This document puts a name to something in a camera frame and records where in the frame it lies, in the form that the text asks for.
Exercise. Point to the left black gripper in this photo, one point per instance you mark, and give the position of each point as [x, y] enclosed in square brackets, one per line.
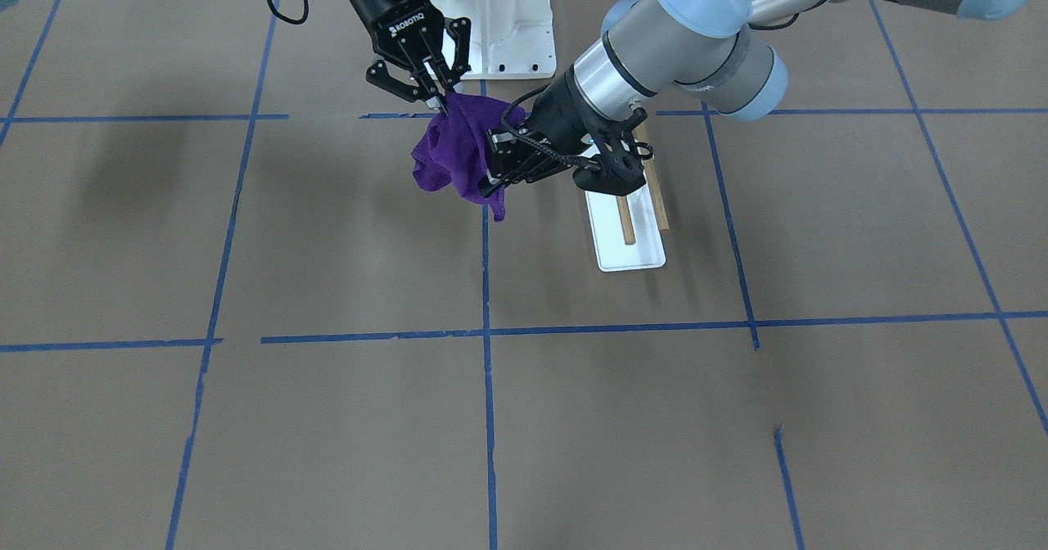
[557, 118]

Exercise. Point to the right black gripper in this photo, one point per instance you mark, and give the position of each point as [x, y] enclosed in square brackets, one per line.
[391, 11]

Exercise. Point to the purple towel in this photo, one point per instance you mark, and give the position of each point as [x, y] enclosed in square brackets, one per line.
[454, 148]

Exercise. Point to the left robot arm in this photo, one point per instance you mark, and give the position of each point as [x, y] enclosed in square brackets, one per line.
[709, 48]

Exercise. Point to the white rack base tray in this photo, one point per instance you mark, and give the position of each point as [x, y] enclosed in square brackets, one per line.
[611, 253]

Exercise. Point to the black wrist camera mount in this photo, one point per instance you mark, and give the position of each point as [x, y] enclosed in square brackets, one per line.
[619, 167]

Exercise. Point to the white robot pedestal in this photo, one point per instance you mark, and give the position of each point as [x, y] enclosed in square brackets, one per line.
[510, 39]

